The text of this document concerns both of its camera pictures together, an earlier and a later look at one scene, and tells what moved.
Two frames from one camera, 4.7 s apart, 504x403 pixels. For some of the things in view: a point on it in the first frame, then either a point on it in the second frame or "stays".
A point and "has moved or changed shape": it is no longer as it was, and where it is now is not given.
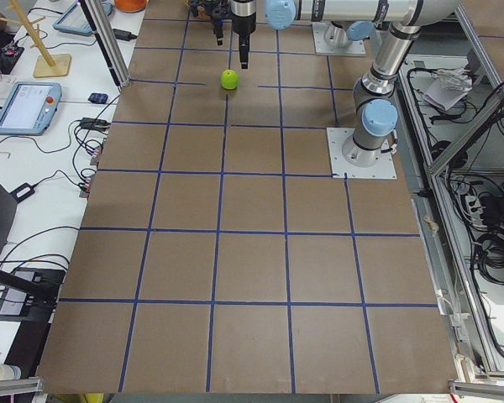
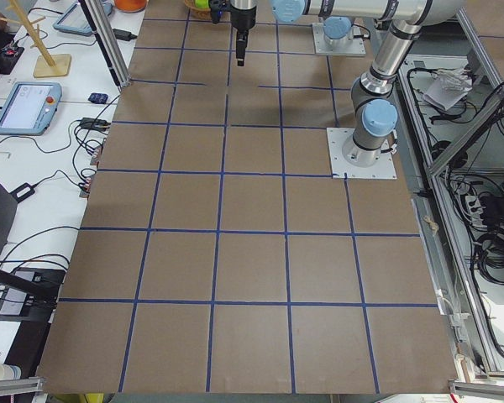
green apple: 229,79 has moved or changed shape
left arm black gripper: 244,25 stays
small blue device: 98,97 stays
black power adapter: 123,35 stays
